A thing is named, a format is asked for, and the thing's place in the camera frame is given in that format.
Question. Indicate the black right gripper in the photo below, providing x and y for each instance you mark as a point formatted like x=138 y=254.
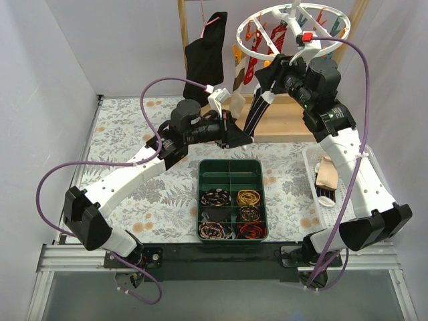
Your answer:
x=279 y=76

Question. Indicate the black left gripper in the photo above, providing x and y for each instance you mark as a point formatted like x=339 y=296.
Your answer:
x=226 y=129

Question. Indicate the black white striped sock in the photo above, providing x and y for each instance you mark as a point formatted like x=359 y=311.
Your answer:
x=261 y=101

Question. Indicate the brown beige striped sock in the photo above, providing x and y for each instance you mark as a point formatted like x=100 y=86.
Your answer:
x=326 y=174

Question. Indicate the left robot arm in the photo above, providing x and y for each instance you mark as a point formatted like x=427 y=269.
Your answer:
x=86 y=210

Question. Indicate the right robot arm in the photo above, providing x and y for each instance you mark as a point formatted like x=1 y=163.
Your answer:
x=313 y=86

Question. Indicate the white round clip hanger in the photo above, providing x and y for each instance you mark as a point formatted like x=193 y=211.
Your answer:
x=298 y=19

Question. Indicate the red christmas sock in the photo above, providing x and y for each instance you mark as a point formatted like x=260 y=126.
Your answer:
x=252 y=61
x=278 y=35

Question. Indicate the orange clothes clip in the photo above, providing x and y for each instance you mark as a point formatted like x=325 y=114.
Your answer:
x=249 y=34

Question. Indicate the wooden tray base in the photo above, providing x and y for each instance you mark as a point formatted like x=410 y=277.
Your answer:
x=282 y=122

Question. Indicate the yellow rolled tie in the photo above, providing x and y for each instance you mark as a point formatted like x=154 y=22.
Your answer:
x=248 y=197

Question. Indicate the black white patterned rolled tie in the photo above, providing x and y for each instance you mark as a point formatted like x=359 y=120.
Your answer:
x=216 y=198

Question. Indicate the green divided organizer box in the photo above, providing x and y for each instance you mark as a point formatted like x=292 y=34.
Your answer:
x=231 y=202

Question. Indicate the black hanging garment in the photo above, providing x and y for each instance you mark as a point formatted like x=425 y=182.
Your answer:
x=204 y=55

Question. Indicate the teal clothes clip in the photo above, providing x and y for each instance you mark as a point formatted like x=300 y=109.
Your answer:
x=335 y=28

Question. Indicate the black gold paisley rolled tie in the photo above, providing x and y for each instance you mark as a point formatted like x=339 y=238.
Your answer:
x=248 y=214

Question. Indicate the yellow-orange clothes clip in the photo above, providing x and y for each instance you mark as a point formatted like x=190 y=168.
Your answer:
x=343 y=31

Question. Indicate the black orange rolled tie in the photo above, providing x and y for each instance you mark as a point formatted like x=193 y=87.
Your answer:
x=252 y=230

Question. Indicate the floral tablecloth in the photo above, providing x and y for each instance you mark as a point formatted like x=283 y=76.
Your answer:
x=165 y=208

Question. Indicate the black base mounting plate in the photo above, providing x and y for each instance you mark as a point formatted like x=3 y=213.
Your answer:
x=225 y=261

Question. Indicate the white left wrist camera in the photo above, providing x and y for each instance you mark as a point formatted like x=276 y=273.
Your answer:
x=217 y=98

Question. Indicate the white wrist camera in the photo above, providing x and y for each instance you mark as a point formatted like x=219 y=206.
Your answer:
x=217 y=98
x=308 y=47

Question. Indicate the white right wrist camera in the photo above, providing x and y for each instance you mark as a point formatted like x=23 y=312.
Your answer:
x=308 y=47

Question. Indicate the wooden rack post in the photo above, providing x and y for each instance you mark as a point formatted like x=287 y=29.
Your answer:
x=355 y=17
x=183 y=25

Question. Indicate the left wooden rack post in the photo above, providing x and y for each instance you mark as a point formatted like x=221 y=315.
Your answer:
x=183 y=25

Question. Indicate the aluminium frame rail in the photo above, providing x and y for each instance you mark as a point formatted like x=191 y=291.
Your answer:
x=60 y=258

